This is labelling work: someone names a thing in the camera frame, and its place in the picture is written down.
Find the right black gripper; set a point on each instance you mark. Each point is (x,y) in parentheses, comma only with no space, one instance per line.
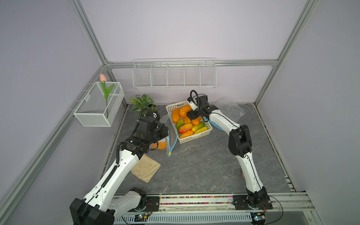
(191,113)

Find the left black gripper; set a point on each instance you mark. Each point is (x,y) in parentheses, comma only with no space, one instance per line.
(163,129)

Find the green mango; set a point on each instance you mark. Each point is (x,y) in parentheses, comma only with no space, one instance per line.
(199,126)

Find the large orange mango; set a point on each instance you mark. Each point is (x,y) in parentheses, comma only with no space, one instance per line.
(162,144)

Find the clear zip-top bag blue zipper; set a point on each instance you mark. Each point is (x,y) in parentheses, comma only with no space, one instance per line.
(172,134)

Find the red yellow mango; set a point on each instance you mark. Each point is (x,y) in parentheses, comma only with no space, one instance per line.
(185,128)

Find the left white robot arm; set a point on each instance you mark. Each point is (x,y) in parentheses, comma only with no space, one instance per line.
(98,206)

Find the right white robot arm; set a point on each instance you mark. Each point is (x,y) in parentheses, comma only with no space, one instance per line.
(239,144)

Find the small orange mango right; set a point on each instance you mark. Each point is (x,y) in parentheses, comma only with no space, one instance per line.
(196,122)

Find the small orange mango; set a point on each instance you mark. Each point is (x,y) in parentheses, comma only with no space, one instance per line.
(186,134)
(196,122)

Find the orange mango top of basket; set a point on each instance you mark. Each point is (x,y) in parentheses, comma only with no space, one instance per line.
(184,110)

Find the small orange mango front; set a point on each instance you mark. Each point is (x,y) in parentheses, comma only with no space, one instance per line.
(186,134)

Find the orange mango back left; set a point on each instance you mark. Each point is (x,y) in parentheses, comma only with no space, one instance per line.
(175,115)

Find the white plastic perforated basket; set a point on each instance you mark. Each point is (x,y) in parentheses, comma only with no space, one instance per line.
(186,120)

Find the green potted plant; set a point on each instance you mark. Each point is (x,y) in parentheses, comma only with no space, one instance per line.
(144,105)

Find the pink artificial tulip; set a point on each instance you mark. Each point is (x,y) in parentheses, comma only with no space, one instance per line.
(106,90)

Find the white wire wall shelf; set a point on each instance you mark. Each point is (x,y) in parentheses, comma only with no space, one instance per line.
(174,73)

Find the white mesh wall basket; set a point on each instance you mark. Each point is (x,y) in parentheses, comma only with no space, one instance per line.
(91,111)

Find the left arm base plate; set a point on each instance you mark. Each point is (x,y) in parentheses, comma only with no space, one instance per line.
(152,204)

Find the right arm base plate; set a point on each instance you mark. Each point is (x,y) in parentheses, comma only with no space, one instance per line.
(241,203)

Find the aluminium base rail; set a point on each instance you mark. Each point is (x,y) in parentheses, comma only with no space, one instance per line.
(208,209)

